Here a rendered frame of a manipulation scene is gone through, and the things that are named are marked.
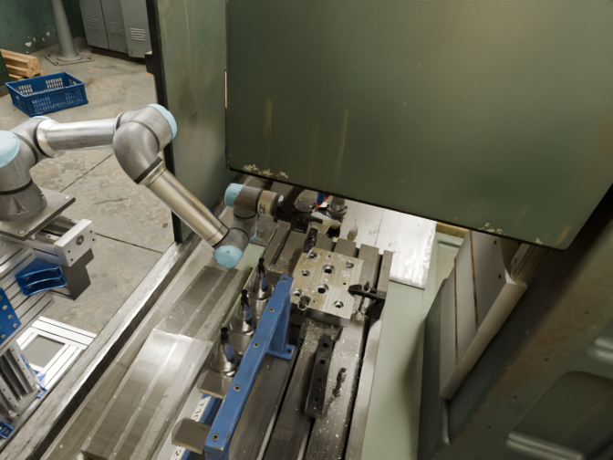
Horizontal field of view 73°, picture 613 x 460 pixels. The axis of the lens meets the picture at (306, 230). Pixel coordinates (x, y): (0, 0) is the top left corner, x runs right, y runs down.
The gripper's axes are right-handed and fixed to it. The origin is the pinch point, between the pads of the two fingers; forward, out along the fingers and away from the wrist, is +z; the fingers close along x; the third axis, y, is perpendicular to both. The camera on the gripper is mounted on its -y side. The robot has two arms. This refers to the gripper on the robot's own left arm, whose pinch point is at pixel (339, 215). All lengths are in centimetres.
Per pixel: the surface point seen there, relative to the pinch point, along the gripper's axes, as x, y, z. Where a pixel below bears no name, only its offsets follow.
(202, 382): 57, 8, -17
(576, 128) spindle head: 33, -51, 35
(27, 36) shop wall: -350, 107, -455
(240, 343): 45.4, 8.5, -12.9
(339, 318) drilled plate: 10.4, 32.2, 7.4
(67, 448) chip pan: 61, 63, -61
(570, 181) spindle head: 33, -42, 38
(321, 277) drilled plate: -3.8, 31.1, -2.3
